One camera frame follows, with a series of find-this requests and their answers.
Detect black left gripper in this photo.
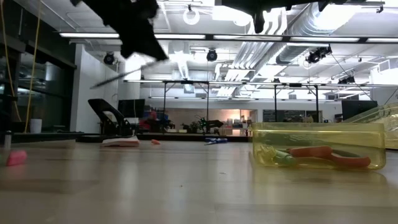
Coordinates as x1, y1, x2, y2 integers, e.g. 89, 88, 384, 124
70, 0, 169, 62

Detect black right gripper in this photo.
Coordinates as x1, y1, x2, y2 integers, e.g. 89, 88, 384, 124
222, 0, 293, 34

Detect dark pencil red end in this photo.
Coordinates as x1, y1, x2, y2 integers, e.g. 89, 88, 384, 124
89, 60, 164, 90

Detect blue-handled scissors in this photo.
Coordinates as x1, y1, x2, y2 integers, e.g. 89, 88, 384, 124
204, 137, 229, 146

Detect yellow transparent plastic box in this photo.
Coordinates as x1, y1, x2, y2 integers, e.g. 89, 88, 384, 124
251, 103, 398, 171

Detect teal pen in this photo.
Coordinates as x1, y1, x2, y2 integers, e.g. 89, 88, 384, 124
272, 147, 298, 167

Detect pink eraser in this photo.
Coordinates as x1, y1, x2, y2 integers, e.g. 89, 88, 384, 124
6, 150, 28, 167

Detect black monitor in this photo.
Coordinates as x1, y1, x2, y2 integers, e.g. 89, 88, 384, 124
117, 98, 146, 119
341, 100, 379, 121

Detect person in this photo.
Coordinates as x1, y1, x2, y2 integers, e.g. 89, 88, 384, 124
139, 110, 159, 131

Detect black hole punch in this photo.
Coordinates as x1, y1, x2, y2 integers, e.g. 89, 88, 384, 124
88, 98, 134, 138

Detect black ceiling light cluster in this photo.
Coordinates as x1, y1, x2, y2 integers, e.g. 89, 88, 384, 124
306, 45, 333, 65

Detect pink sticky note pad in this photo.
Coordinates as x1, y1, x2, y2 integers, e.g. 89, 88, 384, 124
101, 136, 141, 148

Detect white cup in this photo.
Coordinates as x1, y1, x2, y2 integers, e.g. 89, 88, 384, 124
29, 118, 43, 134

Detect white ring lamp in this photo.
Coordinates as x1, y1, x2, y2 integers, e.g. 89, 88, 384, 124
182, 7, 201, 26

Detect black background station frame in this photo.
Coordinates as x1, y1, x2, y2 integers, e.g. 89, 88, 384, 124
161, 80, 321, 134

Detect yellow hanging cable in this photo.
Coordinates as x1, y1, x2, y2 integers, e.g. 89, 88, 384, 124
24, 17, 41, 133
0, 0, 22, 123

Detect black aluminium table frame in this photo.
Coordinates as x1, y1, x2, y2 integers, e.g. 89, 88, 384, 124
0, 132, 252, 144

